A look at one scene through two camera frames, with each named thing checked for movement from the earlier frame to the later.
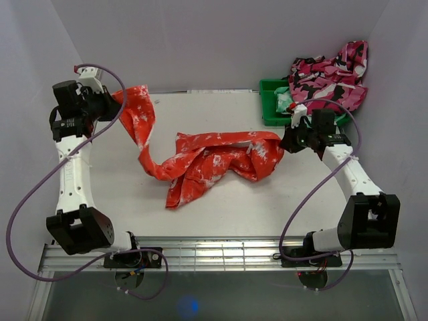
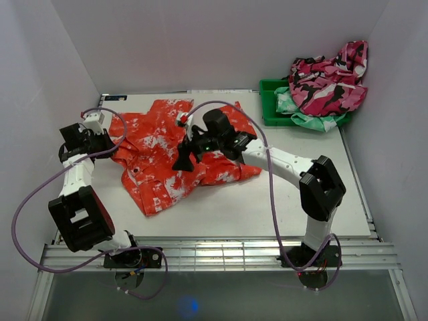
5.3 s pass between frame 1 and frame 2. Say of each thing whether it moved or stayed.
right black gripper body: moved
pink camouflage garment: stayed
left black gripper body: moved
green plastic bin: stayed
